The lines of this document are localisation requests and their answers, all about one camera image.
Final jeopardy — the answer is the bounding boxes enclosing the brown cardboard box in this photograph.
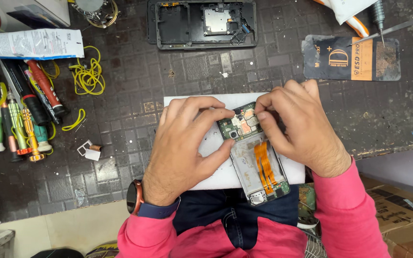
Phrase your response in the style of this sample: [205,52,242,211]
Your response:
[358,174,413,258]

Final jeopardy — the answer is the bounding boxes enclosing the red and black tool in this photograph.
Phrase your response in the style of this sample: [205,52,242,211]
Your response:
[25,59,68,116]

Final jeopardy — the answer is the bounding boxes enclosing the grey metal screwdriver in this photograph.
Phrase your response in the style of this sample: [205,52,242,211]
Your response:
[371,0,387,47]

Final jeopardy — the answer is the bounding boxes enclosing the white foam pad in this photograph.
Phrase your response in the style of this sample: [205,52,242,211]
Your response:
[163,92,306,191]

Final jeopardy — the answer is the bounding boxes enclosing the teal handle screwdriver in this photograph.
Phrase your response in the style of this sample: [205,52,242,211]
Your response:
[33,124,53,152]

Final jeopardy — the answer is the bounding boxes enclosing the person's blue jeans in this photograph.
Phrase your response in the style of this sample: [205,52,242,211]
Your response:
[172,184,300,251]

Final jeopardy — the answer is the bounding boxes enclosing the flat metal spudger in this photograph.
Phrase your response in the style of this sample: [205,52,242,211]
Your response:
[347,15,413,47]

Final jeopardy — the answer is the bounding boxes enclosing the small white plastic piece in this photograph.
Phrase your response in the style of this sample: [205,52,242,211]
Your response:
[84,148,102,161]

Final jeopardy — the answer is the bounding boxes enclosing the heap of yellow rubber bands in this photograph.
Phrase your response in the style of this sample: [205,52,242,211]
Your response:
[68,45,106,96]

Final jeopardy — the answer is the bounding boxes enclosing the black empty phone frame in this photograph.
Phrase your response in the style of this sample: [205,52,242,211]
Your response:
[147,0,258,50]

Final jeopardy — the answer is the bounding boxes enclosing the white plastic bag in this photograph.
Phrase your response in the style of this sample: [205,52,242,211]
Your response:
[328,0,378,25]

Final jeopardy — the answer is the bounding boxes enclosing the white carton box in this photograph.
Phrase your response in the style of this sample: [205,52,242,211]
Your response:
[0,0,71,35]

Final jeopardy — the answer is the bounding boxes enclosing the copper metal screwdriver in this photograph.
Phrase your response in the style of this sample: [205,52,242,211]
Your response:
[0,103,23,163]

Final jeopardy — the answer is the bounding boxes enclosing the black rounded object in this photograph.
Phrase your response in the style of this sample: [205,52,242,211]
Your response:
[30,247,85,258]

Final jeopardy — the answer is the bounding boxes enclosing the gold metal screwdriver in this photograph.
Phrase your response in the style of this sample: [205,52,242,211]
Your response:
[20,107,46,162]

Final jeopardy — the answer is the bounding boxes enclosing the white glue tube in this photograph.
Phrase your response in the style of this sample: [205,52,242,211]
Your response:
[0,29,85,60]

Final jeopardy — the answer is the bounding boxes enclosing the single yellow rubber band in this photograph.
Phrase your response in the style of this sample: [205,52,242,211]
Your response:
[62,108,86,132]

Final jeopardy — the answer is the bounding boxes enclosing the orange and white handle tool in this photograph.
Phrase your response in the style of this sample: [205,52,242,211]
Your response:
[313,0,370,38]

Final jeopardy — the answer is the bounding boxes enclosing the black and orange packet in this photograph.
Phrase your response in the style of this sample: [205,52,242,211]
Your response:
[301,34,402,81]

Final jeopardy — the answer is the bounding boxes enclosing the green metal screwdriver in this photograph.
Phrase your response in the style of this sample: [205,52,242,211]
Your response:
[6,89,32,156]

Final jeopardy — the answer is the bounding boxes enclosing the black smartwatch with blue band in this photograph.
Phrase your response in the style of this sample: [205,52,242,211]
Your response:
[126,179,181,219]

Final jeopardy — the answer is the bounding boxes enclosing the person's left hand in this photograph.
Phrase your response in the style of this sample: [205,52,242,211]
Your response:
[143,96,236,207]

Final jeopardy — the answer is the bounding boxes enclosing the person's right hand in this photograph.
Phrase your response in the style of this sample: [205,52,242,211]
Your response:
[255,79,353,178]

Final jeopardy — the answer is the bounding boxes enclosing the silver sim tray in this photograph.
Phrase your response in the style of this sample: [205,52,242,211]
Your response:
[77,139,93,157]

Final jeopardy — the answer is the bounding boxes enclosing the metal ring with wires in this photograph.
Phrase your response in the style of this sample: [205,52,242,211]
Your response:
[70,0,121,29]

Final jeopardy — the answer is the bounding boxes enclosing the wire fan grille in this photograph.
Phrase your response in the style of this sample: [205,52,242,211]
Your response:
[301,229,327,258]

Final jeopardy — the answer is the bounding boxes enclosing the person's pink shirt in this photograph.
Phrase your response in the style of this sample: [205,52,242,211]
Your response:
[171,216,310,258]

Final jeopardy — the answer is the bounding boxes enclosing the phone with orange flex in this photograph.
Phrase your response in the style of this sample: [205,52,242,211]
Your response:
[217,102,291,207]

